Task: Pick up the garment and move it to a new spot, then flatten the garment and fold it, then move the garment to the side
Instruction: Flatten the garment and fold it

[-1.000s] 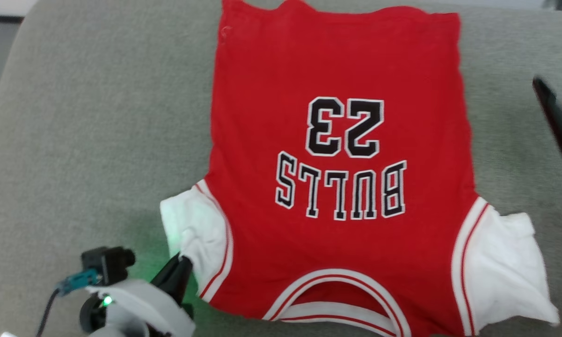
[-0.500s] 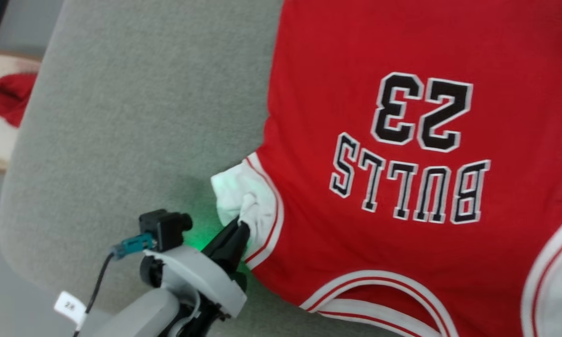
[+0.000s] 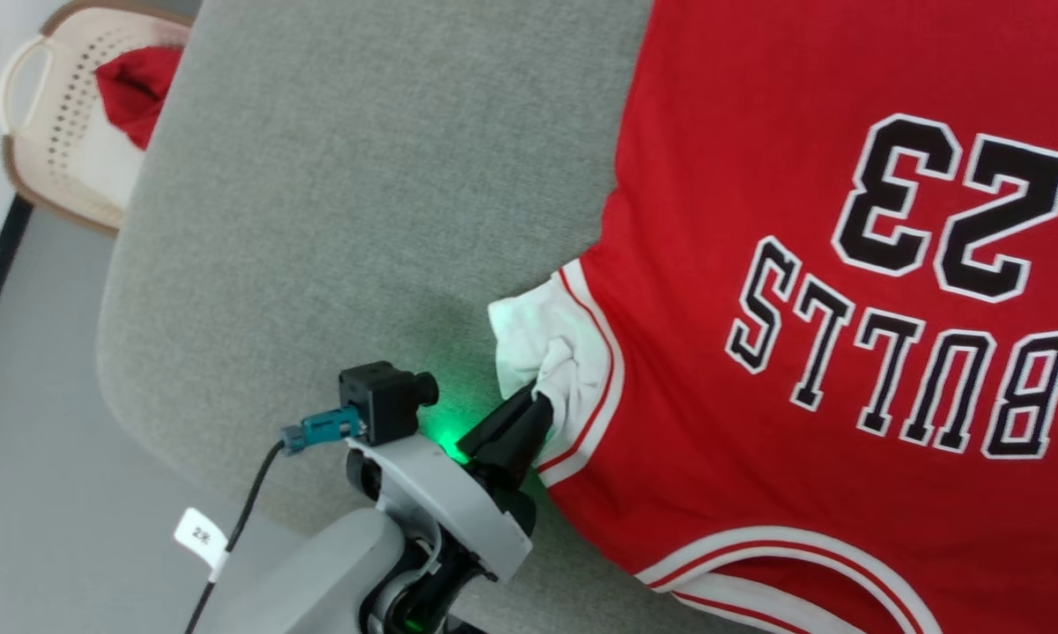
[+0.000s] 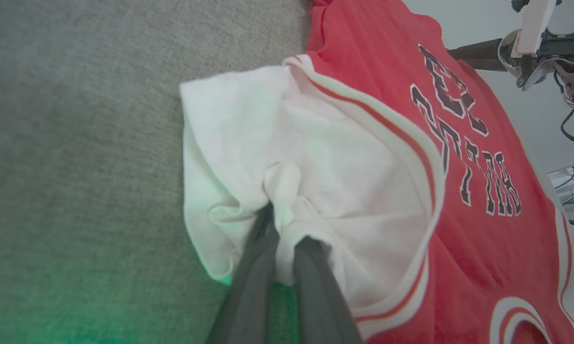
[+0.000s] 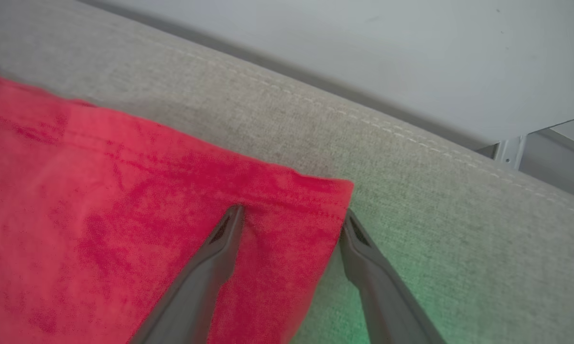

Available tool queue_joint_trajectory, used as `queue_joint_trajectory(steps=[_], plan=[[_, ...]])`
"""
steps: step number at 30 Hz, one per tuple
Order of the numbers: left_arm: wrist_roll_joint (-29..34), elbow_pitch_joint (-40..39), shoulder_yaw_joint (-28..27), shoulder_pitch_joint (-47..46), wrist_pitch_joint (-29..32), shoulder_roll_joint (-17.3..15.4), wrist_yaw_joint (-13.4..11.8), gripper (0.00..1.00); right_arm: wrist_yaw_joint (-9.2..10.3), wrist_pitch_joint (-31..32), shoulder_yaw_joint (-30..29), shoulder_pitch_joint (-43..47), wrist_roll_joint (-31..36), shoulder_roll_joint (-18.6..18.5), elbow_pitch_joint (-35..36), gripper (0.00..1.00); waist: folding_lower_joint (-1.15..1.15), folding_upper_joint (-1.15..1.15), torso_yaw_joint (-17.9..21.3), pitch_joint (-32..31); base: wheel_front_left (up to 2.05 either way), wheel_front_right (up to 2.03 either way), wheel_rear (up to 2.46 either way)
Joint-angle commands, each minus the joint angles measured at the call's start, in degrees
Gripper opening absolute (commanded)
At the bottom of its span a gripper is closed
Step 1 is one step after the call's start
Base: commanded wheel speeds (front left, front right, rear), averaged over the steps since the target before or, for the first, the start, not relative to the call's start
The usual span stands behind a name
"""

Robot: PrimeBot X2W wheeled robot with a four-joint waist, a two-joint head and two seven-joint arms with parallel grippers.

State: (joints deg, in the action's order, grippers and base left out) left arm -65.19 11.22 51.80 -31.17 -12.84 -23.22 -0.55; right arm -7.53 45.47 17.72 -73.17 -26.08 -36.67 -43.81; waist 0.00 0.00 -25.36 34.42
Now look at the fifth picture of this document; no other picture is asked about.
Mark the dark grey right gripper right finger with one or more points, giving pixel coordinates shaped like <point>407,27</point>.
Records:
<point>387,306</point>

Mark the red shirt with white sleeves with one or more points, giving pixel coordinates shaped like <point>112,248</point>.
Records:
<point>100,215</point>

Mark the grey wall panel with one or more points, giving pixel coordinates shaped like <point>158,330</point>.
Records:
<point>559,157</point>

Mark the grey fabric sofa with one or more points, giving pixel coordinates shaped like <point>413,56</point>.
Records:
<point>411,167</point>

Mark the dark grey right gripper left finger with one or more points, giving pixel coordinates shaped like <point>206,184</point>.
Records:
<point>196,301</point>

